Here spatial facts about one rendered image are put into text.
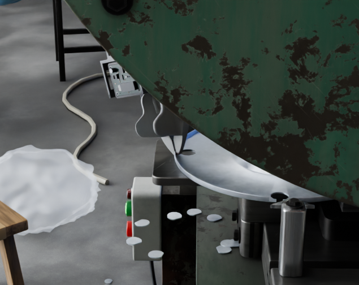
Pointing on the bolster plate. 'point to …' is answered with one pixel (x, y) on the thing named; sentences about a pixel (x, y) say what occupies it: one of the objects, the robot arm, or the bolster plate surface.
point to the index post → (292, 237)
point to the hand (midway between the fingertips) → (179, 144)
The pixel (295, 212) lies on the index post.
